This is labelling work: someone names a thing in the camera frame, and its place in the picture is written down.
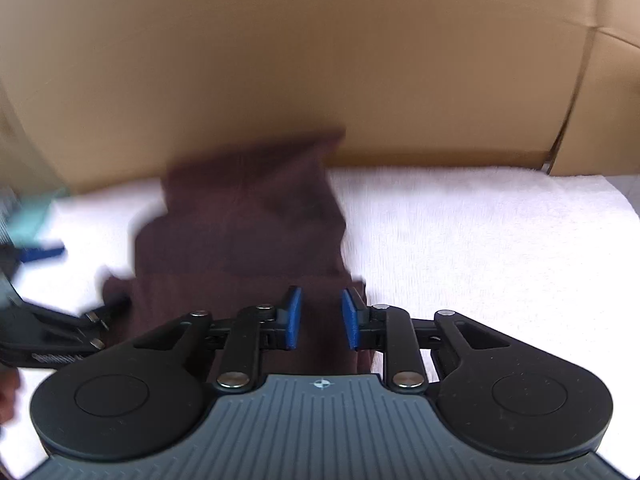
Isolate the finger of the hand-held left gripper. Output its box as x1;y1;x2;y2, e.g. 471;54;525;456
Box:
82;296;132;333
14;242;67;265

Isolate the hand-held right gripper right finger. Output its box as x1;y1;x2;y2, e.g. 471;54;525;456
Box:
341;287;511;393

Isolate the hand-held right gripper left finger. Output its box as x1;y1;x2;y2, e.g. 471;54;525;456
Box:
134;286;304;393

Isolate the dark brown hoodie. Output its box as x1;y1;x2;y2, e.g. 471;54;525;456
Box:
100;127;378;376

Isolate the person's left hand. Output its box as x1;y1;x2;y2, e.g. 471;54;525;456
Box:
0;367;23;423

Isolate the teal sheet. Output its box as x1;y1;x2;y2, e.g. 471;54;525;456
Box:
7;185;71;243

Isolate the pale fleece blanket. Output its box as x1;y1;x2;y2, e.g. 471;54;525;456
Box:
0;165;640;478

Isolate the large cardboard box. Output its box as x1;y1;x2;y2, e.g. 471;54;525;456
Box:
0;0;598;196

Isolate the taped cardboard box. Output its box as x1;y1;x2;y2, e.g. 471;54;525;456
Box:
547;25;640;177

